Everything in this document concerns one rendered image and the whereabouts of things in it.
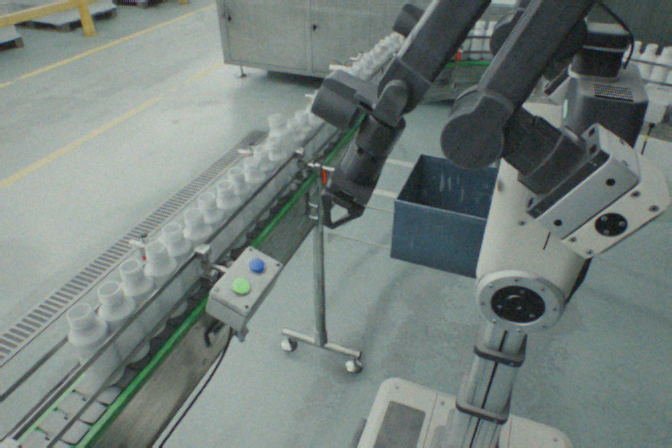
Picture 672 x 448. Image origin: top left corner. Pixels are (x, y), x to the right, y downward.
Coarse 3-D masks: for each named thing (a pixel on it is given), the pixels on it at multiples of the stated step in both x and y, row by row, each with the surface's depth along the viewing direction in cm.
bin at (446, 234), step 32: (416, 160) 160; (448, 160) 161; (384, 192) 148; (416, 192) 171; (448, 192) 168; (480, 192) 163; (416, 224) 143; (448, 224) 138; (480, 224) 134; (416, 256) 149; (448, 256) 145
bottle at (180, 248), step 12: (168, 228) 95; (180, 228) 94; (168, 240) 94; (180, 240) 94; (168, 252) 94; (180, 252) 95; (192, 252) 97; (180, 264) 96; (192, 264) 98; (192, 276) 99
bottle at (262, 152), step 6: (258, 150) 122; (264, 150) 122; (258, 156) 120; (264, 156) 120; (264, 162) 121; (270, 162) 122; (264, 168) 121; (270, 168) 122; (270, 174) 122; (270, 186) 124; (270, 192) 125; (276, 192) 128; (270, 198) 126
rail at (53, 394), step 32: (384, 64) 190; (320, 128) 143; (288, 160) 127; (256, 192) 114; (224, 224) 104; (192, 256) 95; (160, 288) 88; (192, 288) 98; (128, 320) 82; (160, 320) 90; (96, 352) 76; (64, 384) 71; (32, 416) 67
